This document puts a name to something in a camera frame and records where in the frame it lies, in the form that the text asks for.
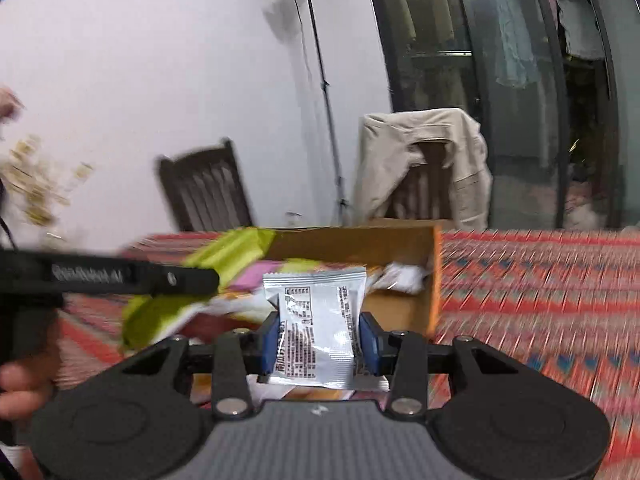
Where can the dark wooden chair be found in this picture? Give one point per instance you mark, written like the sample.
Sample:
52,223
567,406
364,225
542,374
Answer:
210,190
425,180

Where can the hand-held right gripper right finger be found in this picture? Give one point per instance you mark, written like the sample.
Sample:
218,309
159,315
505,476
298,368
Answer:
370,345

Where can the yellow flower twigs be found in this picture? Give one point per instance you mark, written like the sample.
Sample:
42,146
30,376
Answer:
35,195

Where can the pile of mixed snack packs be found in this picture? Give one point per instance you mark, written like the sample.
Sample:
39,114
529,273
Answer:
400,275

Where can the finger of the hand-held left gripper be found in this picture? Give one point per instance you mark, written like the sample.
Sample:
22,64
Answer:
185,280

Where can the green snack packet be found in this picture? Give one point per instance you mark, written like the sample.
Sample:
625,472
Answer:
230,247

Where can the brown cardboard box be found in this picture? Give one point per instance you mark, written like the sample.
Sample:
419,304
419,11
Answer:
400,310

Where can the hanging white shirt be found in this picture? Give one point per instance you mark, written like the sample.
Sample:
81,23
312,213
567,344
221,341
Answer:
580,25

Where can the black sliding glass door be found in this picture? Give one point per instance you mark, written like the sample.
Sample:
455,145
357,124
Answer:
510,135

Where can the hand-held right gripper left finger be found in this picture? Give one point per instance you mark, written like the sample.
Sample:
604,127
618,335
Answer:
267,347

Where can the beige jacket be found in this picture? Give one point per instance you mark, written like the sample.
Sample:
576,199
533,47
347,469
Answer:
465,180

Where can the hanging light blue shirt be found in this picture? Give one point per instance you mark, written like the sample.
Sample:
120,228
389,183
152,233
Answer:
515,45

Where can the person's left hand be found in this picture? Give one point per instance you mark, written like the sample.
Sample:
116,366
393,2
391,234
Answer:
25,390

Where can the patterned red tablecloth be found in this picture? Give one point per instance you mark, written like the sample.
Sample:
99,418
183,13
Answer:
525,285

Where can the silver snack packet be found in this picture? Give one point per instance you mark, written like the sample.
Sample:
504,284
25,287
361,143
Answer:
320,330

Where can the floor lamp on stand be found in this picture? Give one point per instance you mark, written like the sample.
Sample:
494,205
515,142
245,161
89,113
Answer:
320,85

